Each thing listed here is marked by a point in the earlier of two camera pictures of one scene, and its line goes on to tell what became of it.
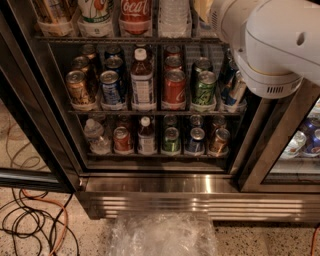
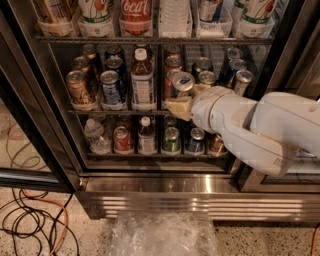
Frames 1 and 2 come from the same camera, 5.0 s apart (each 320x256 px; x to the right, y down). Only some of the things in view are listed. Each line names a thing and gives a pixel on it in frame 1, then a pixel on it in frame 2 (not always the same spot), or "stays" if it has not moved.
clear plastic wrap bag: [163, 234] stays
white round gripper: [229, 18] to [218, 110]
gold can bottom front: [219, 143] stays
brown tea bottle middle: [142, 80] stays
